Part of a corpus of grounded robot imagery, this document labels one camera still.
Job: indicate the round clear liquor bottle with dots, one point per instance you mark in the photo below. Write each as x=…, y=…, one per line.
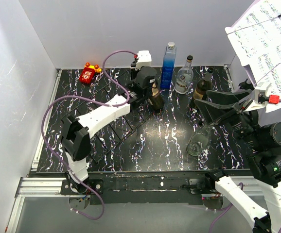
x=184, y=77

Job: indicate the blue square glass bottle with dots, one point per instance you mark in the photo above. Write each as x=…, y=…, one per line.
x=168, y=66

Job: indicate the aluminium frame rail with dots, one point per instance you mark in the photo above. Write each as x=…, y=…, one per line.
x=34, y=187

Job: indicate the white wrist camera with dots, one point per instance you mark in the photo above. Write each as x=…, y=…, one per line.
x=263, y=96
x=143, y=59

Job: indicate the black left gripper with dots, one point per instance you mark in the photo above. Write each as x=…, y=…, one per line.
x=140, y=70

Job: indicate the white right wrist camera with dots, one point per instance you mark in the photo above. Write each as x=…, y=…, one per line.
x=263, y=96

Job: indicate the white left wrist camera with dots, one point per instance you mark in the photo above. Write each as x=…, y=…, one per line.
x=143, y=59

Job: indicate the red toy block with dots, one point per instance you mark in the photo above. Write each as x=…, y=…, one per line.
x=89, y=72

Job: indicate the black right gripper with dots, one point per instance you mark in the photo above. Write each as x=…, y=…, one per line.
x=210, y=112

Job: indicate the clear tall glass bottle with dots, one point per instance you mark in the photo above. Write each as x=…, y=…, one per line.
x=199, y=140

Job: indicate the white sheet music pages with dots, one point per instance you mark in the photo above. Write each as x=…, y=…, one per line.
x=256, y=39

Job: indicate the dark wine bottle silver cap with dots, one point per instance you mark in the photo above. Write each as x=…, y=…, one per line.
x=203, y=85

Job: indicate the dark green wine bottle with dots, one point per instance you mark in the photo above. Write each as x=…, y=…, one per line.
x=155, y=99

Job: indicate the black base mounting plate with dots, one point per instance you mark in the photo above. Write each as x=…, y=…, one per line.
x=151, y=187

